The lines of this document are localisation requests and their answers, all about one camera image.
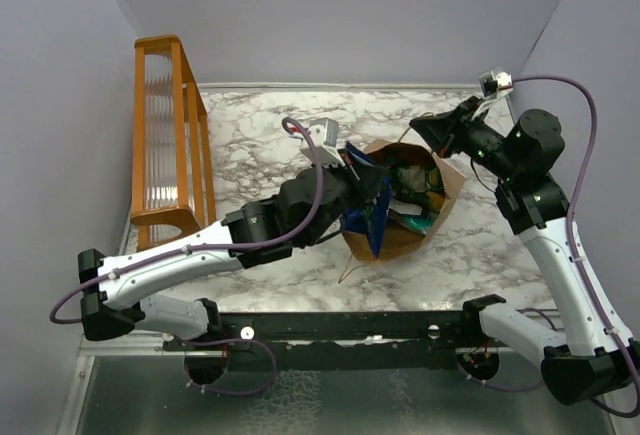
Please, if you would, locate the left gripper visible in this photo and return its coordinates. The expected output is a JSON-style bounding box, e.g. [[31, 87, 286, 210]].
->
[[301, 149, 386, 247]]

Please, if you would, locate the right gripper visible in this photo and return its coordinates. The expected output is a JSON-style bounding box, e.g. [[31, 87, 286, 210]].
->
[[411, 95, 521, 181]]

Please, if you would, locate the blue snack bag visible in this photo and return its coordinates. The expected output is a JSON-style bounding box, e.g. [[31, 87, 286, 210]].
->
[[340, 165, 391, 261]]

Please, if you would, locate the brown paper bag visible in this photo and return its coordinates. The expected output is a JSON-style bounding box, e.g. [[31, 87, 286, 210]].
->
[[338, 137, 465, 283]]

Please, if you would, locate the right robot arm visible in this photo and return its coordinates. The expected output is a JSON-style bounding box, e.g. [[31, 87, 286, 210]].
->
[[409, 96, 639, 405]]

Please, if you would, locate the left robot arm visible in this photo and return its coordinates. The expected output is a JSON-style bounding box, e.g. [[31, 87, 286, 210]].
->
[[78, 145, 387, 350]]

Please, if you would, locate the green yellow snack bag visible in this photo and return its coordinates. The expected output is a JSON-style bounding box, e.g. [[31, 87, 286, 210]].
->
[[390, 161, 446, 214]]

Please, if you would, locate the teal snack packet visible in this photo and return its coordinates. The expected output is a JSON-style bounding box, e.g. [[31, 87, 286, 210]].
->
[[388, 205, 434, 235]]

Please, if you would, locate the wooden dish rack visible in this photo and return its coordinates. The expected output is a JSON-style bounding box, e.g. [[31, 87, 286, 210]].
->
[[130, 35, 217, 251]]

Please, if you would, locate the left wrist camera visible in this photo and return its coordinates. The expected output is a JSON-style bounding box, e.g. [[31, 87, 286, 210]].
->
[[306, 117, 343, 168]]

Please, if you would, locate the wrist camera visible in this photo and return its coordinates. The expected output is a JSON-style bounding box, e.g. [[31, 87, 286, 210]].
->
[[306, 117, 343, 168], [474, 68, 513, 118]]

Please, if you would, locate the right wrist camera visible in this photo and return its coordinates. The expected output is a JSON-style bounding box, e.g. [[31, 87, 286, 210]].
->
[[474, 68, 513, 118]]

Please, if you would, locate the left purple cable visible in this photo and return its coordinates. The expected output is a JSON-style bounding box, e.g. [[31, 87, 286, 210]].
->
[[49, 116, 331, 396]]

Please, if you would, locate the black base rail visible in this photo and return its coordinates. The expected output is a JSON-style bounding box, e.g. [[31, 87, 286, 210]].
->
[[163, 310, 502, 372]]

